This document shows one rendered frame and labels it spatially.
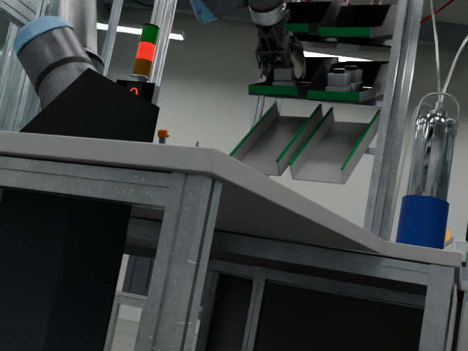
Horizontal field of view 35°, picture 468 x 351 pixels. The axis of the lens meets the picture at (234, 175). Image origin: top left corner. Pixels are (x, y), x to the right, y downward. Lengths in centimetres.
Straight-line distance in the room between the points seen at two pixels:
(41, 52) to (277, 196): 58
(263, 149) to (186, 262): 102
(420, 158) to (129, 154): 176
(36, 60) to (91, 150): 49
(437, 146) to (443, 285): 111
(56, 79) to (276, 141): 71
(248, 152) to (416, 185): 85
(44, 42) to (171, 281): 67
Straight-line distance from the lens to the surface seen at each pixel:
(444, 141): 259
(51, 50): 140
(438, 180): 256
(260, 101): 195
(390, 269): 154
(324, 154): 183
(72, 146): 97
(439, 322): 152
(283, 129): 193
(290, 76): 183
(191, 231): 87
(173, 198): 89
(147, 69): 217
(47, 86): 137
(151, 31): 220
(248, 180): 93
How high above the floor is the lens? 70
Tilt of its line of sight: 9 degrees up
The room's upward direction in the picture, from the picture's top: 11 degrees clockwise
